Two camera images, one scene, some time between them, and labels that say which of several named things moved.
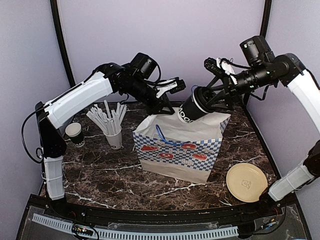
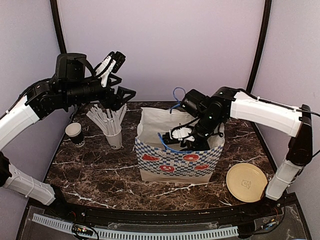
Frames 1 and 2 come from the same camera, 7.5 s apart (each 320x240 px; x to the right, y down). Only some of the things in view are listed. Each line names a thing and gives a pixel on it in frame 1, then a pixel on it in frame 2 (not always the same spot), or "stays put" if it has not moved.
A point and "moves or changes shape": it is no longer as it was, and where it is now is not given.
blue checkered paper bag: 170,149 moves or changes shape
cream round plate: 246,182 stays put
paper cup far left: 74,130 stays put
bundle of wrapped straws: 109,123 stays put
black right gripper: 228,86 -> 192,147
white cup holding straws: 115,142 stays put
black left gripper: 156,108 -> 116,102
